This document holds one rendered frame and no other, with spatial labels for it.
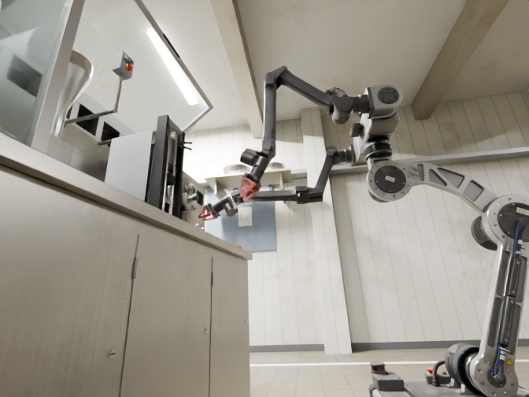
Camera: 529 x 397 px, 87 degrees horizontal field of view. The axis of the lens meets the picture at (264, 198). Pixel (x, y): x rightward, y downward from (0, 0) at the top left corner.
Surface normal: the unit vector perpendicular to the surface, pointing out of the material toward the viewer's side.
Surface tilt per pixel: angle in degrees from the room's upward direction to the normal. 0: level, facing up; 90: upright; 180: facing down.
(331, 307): 90
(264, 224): 90
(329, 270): 90
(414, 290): 90
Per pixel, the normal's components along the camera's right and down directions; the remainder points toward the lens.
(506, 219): -0.14, -0.34
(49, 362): 0.97, -0.13
